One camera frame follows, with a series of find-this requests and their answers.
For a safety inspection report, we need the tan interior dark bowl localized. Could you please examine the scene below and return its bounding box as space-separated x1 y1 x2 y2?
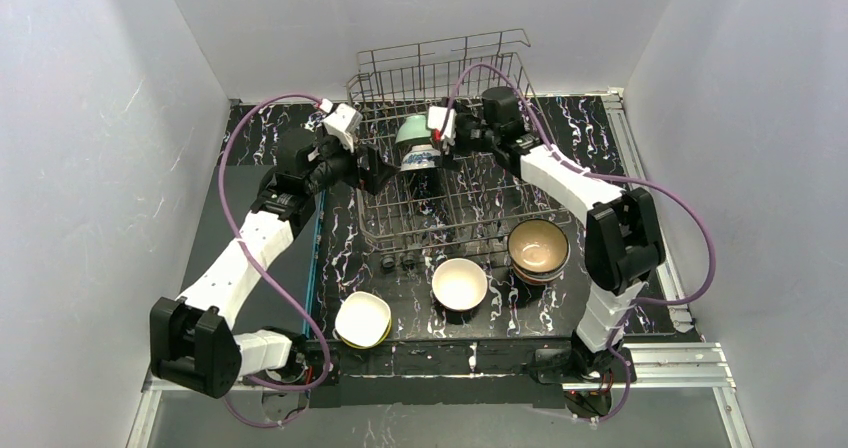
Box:
507 219 570 274

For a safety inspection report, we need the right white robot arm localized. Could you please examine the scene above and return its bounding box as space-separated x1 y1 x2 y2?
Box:
435 86 666 353

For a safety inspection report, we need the blue floral bowl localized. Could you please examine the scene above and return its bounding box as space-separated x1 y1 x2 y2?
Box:
400 144 441 172

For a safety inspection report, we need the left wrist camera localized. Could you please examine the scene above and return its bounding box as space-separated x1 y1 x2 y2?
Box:
320 99 362 153

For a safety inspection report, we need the grey mat blue edge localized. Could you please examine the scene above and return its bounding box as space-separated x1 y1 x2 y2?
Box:
182 166 326 347

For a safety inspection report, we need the white square bowl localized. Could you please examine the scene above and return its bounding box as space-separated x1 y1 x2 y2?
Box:
333 291 393 345

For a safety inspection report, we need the cream white round bowl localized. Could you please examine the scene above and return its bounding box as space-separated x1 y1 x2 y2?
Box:
431 258 488 312

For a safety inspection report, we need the orange striped bowl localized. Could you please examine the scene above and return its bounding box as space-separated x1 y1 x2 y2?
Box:
511 265 565 286

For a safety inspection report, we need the yellow rimmed bowl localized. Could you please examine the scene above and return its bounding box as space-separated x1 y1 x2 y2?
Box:
334 325 392 350

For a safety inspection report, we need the grey wire dish rack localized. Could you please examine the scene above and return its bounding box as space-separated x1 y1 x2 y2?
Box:
324 28 573 269

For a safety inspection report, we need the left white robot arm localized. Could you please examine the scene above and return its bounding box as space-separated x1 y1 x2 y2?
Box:
150 128 400 399

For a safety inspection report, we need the green celadon bowl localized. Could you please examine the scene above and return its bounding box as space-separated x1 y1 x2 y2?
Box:
395 114 431 147

